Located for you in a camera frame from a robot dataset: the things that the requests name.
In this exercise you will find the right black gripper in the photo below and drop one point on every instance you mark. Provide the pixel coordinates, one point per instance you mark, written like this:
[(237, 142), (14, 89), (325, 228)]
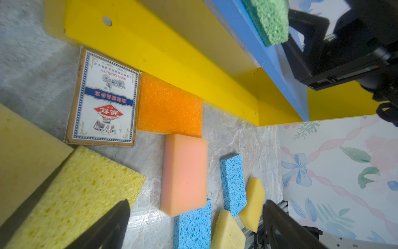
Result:
[(364, 49)]

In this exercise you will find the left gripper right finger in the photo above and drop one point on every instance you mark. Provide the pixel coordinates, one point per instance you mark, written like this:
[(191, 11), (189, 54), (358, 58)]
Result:
[(283, 232)]

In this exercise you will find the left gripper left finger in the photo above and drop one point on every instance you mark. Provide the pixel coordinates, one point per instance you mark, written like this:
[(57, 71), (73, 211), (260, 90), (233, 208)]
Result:
[(108, 232)]

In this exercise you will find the deep yellow sponge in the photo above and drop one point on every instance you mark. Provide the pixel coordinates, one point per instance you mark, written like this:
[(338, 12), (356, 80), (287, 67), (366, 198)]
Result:
[(251, 213)]

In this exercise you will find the green sponge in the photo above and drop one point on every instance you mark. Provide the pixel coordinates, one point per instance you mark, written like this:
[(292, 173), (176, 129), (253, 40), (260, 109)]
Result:
[(270, 17)]

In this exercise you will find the tan yellow sponge front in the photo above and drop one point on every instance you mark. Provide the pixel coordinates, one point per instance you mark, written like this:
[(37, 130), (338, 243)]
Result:
[(227, 234)]

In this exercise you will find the yellow shelf pink blue boards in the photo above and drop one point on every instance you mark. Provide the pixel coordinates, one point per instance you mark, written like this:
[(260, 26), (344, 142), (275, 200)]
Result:
[(207, 48)]

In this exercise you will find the bright yellow sponge left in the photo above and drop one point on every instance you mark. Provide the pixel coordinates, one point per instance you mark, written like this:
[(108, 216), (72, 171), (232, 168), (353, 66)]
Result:
[(85, 189)]

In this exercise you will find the blue sponge right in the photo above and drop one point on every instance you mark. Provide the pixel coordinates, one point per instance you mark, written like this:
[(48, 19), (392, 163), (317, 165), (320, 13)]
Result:
[(232, 176)]

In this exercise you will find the blue sponge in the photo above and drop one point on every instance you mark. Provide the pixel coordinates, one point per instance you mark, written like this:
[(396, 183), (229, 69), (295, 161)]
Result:
[(232, 176), (192, 230)]

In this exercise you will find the blue sponge front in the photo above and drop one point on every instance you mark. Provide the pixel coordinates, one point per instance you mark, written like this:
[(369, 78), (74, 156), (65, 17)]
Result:
[(192, 230)]

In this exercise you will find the light orange sponge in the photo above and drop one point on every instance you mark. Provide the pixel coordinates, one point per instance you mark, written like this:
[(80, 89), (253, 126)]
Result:
[(184, 174)]

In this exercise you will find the yellow sponge far left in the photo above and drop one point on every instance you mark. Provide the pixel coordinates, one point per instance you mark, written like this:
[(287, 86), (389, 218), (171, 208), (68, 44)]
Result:
[(28, 156)]

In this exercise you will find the playing card box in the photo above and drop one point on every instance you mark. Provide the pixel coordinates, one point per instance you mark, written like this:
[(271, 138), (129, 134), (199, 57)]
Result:
[(105, 102)]

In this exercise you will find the dark orange sponge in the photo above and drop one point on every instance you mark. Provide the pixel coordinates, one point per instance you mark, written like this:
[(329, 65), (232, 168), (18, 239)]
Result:
[(166, 109)]

